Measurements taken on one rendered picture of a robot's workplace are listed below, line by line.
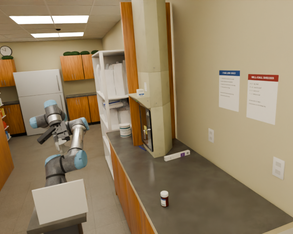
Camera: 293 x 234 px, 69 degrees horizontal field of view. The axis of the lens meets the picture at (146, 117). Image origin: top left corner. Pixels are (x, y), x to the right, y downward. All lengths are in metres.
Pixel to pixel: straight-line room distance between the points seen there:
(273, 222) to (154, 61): 1.34
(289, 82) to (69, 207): 1.38
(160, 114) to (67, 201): 1.01
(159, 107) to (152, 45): 0.52
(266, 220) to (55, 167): 1.25
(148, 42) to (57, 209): 1.34
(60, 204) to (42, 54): 6.23
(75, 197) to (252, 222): 0.99
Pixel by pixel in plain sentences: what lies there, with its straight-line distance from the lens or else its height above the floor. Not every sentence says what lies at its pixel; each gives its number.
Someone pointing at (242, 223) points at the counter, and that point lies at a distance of 1.34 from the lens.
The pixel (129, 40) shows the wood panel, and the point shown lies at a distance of 2.15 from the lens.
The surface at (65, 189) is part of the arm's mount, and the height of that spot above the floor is 1.12.
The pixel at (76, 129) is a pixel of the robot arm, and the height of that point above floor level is 1.33.
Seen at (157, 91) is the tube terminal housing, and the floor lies 1.55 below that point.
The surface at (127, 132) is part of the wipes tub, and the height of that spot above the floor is 1.01.
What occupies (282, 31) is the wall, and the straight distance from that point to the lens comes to 1.33.
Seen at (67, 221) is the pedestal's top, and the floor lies 0.93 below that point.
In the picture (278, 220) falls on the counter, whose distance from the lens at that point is 1.42.
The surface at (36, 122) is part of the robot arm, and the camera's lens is 1.51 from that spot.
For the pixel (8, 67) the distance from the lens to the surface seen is 7.12.
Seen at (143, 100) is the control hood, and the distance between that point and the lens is 1.80.
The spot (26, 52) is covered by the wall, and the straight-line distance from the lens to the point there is 7.38.
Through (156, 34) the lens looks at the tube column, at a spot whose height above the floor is 2.00.
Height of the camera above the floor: 1.79
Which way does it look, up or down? 14 degrees down
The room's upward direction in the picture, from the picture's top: 4 degrees counter-clockwise
